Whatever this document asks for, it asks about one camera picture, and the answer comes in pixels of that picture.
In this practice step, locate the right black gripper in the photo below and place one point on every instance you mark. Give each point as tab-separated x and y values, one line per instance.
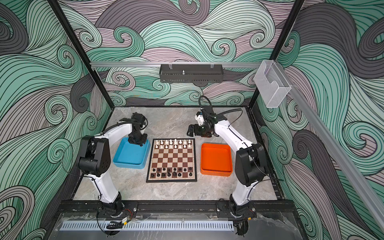
198	132

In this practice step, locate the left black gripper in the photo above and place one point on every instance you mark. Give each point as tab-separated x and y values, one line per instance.
143	141

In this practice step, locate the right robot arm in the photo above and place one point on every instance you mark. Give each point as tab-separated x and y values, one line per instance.
250	163

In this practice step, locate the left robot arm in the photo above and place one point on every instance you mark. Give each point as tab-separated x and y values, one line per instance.
94	158

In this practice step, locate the folding chess board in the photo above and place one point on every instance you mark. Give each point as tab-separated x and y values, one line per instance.
172	160

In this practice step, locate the blue plastic tray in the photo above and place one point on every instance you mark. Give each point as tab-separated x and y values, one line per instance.
130	155

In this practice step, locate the orange plastic tray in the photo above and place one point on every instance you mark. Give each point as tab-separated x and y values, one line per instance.
216	160

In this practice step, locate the black perforated wall shelf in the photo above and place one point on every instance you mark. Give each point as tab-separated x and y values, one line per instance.
191	74

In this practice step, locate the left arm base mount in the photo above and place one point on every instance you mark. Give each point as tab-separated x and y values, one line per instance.
112	211

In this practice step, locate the clear plastic wall bin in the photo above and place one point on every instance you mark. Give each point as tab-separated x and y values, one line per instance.
272	83

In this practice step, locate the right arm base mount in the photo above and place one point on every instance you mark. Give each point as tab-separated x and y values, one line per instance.
229	209

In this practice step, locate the aluminium rail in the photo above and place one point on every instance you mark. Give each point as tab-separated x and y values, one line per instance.
138	64

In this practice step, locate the white slotted cable duct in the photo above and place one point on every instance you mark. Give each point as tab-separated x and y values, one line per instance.
150	226

